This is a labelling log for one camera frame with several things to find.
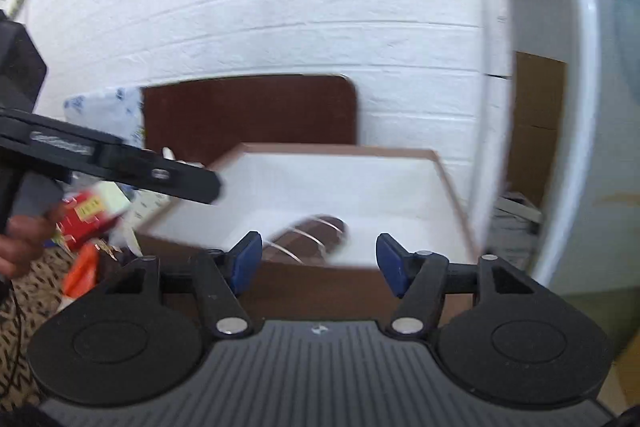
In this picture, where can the black patterned tablecloth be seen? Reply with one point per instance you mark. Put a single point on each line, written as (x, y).
(35, 302)

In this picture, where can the red and yellow packet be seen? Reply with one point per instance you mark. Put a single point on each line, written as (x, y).
(85, 214)

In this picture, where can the white blue printed packet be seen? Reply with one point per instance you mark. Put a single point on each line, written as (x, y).
(147, 209)

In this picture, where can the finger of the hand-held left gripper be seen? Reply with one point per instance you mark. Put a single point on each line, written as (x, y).
(170, 177)

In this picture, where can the person's left hand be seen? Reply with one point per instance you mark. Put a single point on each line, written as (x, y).
(24, 243)

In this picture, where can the white blue printed pack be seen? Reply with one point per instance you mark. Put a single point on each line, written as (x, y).
(105, 112)

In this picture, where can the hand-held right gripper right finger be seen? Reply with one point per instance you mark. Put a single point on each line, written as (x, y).
(391, 263)

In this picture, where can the dark brown wooden board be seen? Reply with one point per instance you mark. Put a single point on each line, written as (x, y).
(250, 112)

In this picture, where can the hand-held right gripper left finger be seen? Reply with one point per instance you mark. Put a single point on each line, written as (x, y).
(247, 258)

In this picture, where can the orange packet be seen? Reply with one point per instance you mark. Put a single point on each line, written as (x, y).
(82, 272)

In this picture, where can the brown cardboard sheet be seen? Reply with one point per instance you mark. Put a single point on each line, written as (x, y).
(537, 127)

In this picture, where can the cardboard box with white lining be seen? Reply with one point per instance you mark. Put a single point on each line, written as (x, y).
(320, 192)

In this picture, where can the white appliance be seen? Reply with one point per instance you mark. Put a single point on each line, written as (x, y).
(580, 107)

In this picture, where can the stack of papers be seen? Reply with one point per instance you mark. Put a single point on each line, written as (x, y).
(515, 227)

